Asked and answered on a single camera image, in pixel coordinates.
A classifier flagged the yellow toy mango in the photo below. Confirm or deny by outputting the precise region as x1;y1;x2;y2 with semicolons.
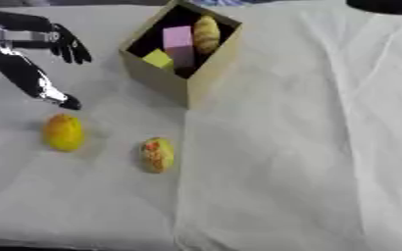
41;113;86;153

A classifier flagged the yellow red-speckled toy fruit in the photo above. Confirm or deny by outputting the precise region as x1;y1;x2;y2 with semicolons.
137;136;177;175

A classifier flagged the tan toy bread roll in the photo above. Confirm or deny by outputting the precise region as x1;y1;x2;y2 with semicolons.
192;15;222;55

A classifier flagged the tan cardboard box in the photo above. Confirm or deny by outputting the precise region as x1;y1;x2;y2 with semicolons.
117;0;244;111

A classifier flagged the pink rectangular block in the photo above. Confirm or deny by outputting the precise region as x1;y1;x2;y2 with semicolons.
161;25;196;71

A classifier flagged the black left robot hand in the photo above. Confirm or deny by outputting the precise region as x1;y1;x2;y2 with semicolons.
0;9;95;111

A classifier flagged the yellow-green block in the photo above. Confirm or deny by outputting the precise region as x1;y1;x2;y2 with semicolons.
140;48;176;71

